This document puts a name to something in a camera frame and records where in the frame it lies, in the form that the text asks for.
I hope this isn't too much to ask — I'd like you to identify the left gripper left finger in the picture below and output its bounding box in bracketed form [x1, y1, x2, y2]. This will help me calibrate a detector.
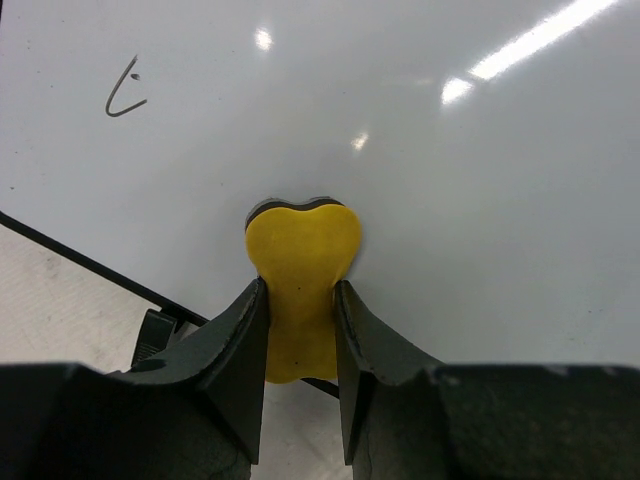
[1, 279, 265, 479]

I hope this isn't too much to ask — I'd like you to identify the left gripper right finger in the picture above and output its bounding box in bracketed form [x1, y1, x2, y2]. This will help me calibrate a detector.
[334, 281, 639, 479]

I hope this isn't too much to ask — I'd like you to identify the yellow bone-shaped eraser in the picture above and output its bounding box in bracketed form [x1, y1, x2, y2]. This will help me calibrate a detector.
[244, 197, 362, 384]

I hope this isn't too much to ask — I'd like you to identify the small black-framed whiteboard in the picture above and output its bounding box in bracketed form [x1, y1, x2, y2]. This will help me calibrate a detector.
[1, 1, 639, 366]

